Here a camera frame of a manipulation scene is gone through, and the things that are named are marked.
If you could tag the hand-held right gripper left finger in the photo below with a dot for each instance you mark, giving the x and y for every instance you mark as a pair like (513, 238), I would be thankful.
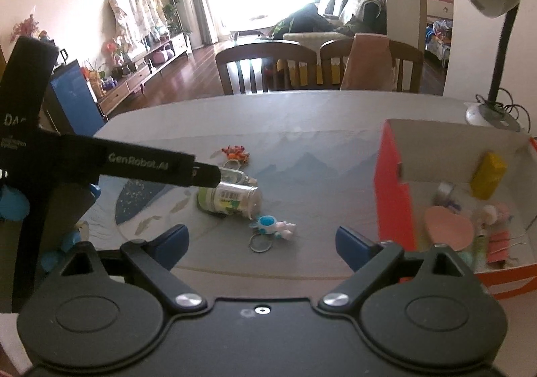
(174, 240)

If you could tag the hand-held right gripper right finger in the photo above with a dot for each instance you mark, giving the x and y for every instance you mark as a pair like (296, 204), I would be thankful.
(350, 247)

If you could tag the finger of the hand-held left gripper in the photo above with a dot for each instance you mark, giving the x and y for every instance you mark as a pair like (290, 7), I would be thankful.
(207, 176)

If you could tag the glass bottle green lid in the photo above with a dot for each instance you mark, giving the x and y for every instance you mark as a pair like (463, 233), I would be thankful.
(230, 201)

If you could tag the orange and white cardboard box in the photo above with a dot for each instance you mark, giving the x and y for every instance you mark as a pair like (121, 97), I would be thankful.
(392, 188)

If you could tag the pink heart-shaped object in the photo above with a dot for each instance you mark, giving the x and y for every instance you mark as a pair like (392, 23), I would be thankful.
(448, 228)

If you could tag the small glass jar silver lid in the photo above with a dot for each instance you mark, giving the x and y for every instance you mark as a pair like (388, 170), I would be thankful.
(446, 194)

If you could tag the pink binder clip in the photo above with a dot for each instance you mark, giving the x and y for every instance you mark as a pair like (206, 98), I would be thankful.
(501, 249)

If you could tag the small clear glass jar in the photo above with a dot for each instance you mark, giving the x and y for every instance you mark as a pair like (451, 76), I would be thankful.
(235, 173)

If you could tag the orange toy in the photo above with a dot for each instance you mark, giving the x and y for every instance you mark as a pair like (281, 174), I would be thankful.
(235, 152)

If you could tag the blue board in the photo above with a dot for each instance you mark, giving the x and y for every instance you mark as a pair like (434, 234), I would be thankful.
(73, 96)

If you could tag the wooden tv cabinet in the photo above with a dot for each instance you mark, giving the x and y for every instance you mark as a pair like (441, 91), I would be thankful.
(138, 79)

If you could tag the small teal toy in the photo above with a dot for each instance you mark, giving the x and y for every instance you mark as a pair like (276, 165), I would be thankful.
(465, 260)

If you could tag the small green tube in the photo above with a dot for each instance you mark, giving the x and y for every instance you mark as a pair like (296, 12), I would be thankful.
(480, 251)

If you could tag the pink flowers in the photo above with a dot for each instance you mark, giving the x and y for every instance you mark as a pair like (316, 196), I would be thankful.
(27, 27)

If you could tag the dark wooden chair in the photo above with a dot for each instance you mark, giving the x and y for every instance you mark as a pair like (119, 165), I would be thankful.
(409, 56)
(264, 52)
(335, 48)

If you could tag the yellow seat cushion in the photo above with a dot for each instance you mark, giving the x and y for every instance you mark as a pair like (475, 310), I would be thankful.
(302, 73)

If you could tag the pink white plush toy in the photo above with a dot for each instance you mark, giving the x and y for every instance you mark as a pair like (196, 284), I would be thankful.
(491, 214)

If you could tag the yellow box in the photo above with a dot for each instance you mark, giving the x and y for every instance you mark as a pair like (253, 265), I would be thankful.
(488, 175)

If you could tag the coffee table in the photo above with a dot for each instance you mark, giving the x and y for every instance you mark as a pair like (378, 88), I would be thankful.
(254, 27)

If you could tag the hanging patterned clothes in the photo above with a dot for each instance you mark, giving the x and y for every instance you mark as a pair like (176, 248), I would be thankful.
(136, 12)

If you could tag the beige sofa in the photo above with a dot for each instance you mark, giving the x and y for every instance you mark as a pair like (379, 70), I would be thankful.
(310, 38)

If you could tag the white covered floor unit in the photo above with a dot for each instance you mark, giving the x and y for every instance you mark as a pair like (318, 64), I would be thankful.
(184, 4)

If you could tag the green potted plant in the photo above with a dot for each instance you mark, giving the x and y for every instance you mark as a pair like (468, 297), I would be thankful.
(172, 4)

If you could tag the pink cloth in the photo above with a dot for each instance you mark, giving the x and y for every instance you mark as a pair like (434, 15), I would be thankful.
(367, 62)

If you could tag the dark clothing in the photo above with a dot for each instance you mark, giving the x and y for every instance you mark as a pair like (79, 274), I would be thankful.
(306, 18)

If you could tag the bed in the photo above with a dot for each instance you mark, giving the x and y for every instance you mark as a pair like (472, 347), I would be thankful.
(438, 39)

